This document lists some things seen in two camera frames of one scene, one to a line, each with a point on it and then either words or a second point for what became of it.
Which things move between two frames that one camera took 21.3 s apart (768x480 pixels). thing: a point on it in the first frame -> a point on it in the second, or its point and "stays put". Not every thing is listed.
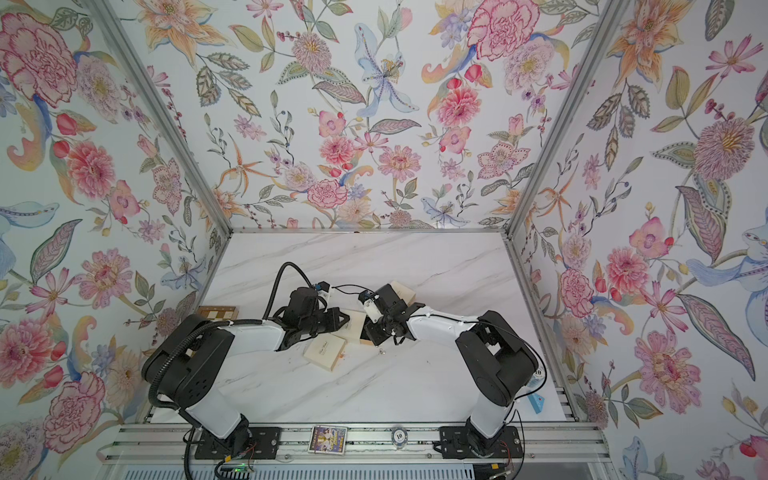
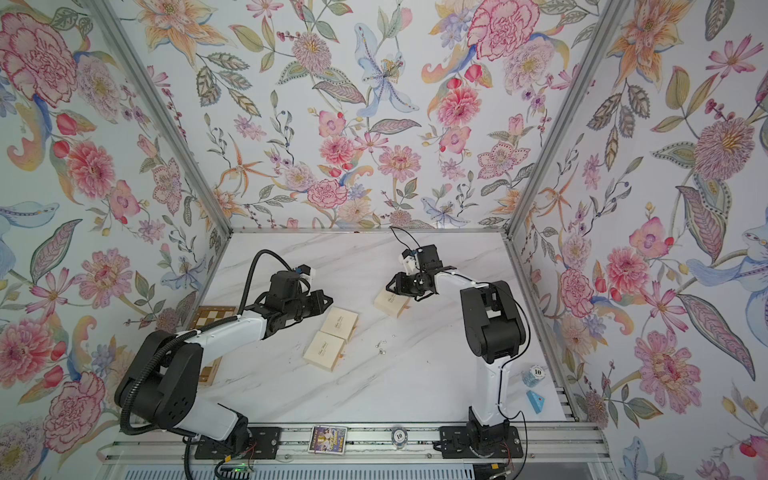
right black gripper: (372, 329) -> (401, 285)
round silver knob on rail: (399, 437) stays put
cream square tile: (325, 350) stays put
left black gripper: (333, 316) -> (317, 297)
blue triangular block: (537, 402) stays put
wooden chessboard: (219, 312) stays put
